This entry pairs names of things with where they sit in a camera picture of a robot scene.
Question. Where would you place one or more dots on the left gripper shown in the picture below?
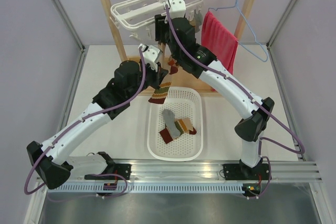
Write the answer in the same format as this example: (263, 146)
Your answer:
(158, 75)

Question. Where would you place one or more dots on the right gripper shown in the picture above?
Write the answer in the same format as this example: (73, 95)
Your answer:
(160, 26)

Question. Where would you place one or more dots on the beige striped sock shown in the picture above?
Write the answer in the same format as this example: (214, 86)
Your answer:
(184, 125)
(159, 95)

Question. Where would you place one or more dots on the argyle sock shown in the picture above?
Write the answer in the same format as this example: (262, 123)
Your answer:
(172, 62)
(192, 22)

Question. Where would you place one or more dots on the grey sock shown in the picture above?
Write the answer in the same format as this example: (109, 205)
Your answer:
(198, 17)
(169, 119)

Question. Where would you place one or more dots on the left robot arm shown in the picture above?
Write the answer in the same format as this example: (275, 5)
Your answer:
(52, 159)

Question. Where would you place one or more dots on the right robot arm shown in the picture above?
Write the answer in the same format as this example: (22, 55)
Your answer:
(200, 62)

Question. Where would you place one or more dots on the white clip sock hanger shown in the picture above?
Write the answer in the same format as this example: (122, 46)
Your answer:
(138, 15)

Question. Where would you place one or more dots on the white perforated plastic basket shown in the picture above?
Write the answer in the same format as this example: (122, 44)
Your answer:
(184, 103)

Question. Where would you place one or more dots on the pink towel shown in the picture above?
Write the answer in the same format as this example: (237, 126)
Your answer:
(219, 40)

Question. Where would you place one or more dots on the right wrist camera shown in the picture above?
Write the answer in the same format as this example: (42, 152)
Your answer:
(177, 8)

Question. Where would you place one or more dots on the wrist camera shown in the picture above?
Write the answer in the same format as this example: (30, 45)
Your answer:
(177, 8)
(151, 55)

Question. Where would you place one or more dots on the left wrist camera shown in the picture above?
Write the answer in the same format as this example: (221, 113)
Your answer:
(151, 55)

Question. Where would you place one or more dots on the blue wire hanger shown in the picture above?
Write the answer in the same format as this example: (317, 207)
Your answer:
(244, 12)

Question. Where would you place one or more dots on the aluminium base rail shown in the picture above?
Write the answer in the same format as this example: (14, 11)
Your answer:
(157, 171)

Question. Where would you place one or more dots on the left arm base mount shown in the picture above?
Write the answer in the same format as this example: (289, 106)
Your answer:
(111, 169)

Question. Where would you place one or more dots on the left aluminium frame post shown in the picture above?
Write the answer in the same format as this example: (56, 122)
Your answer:
(65, 18)

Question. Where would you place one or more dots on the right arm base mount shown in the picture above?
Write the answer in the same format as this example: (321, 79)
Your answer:
(255, 180)

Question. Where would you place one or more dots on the white slotted cable duct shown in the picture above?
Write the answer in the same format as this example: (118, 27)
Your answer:
(74, 187)

